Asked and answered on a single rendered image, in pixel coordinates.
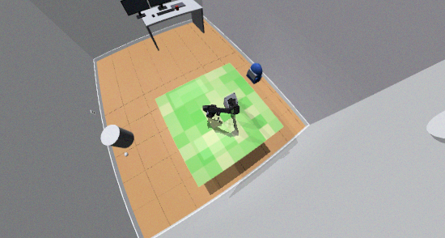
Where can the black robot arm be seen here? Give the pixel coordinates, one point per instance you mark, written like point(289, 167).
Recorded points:
point(213, 109)

